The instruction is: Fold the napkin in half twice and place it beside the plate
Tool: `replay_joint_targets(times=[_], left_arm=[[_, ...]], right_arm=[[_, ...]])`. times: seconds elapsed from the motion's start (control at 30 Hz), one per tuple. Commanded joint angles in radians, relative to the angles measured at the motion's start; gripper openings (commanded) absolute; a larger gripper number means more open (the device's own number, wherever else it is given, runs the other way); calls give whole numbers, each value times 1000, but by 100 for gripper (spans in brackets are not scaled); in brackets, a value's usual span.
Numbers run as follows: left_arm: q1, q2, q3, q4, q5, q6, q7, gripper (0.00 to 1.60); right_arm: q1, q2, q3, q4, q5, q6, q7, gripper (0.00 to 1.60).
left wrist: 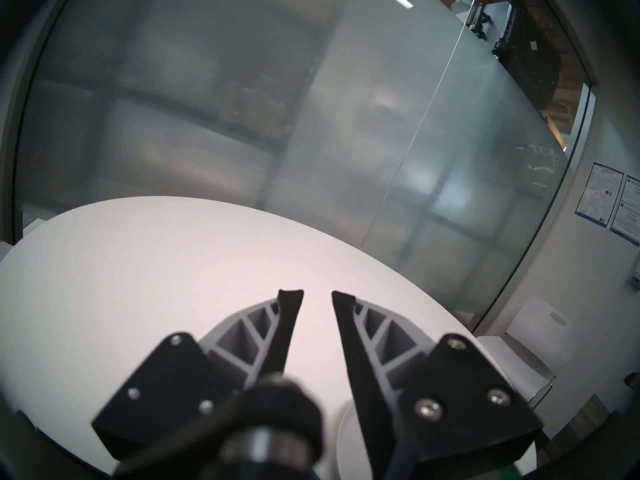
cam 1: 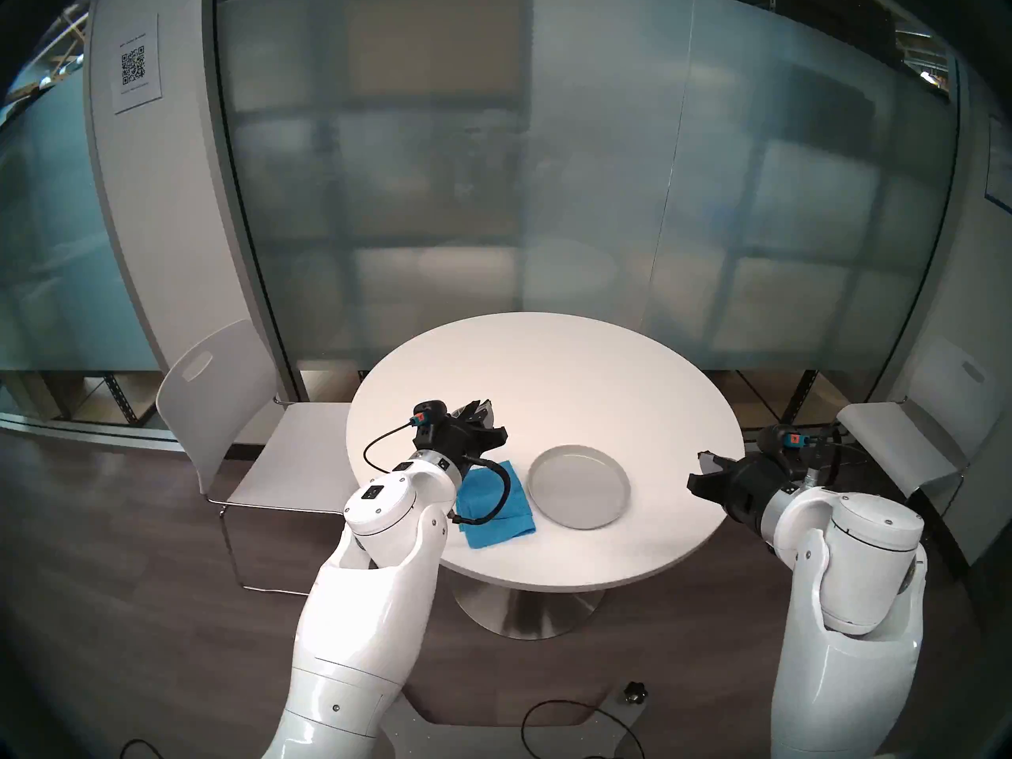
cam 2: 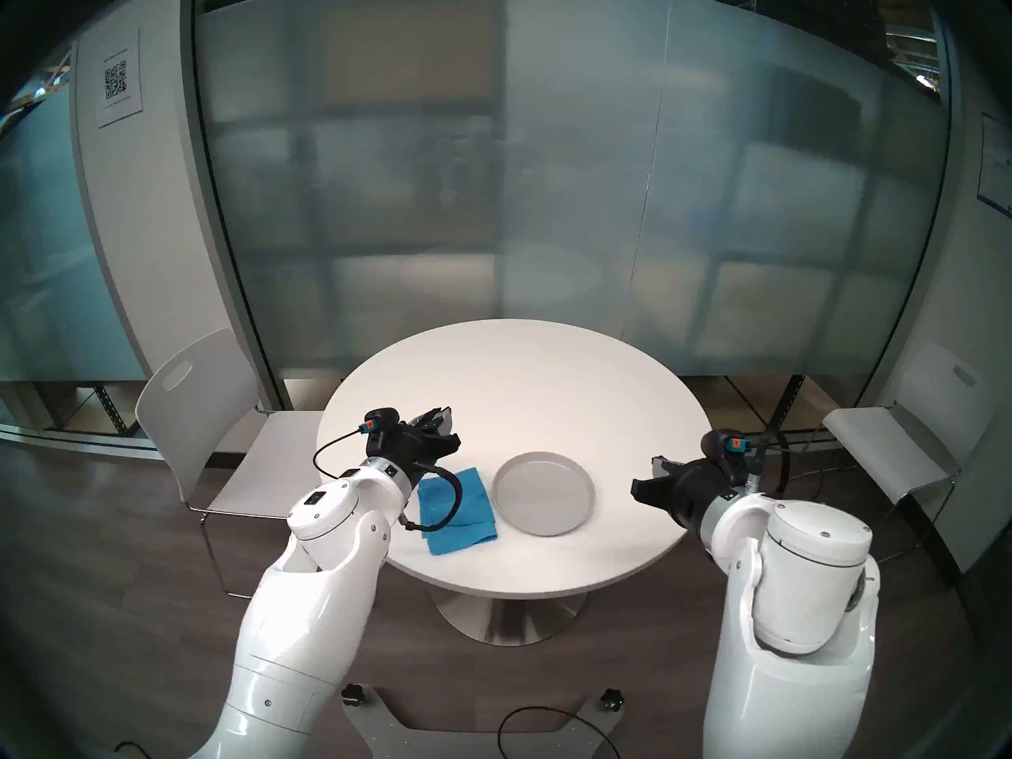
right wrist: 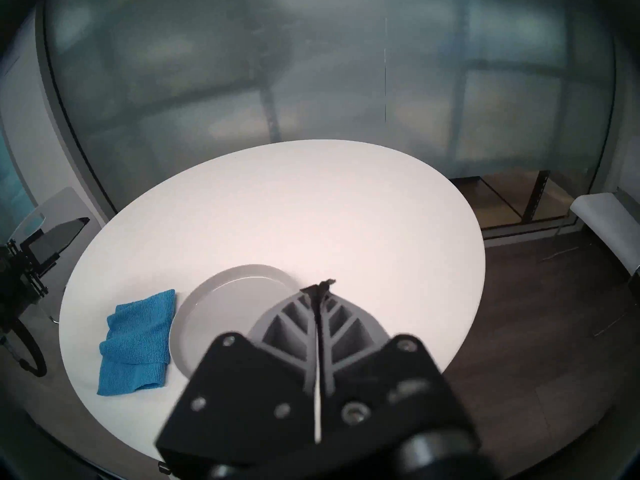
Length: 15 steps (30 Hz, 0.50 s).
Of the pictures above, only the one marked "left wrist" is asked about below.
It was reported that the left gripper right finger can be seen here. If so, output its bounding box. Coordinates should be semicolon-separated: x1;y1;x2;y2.
331;290;543;480

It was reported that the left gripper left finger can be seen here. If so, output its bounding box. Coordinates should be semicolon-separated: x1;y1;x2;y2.
91;289;305;460

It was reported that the grey round plate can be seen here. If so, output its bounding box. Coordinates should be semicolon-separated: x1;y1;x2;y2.
336;400;373;480

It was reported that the white plastic chair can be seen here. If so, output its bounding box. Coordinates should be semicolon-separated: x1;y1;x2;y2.
475;298;573;411

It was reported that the black hard equipment case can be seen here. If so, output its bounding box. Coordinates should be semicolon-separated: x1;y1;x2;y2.
466;0;562;110

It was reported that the white wall poster blue trim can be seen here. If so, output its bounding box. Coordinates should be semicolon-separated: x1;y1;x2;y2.
574;161;626;229

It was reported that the white paper wall notice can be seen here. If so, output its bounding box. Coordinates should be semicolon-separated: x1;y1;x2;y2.
609;175;640;247

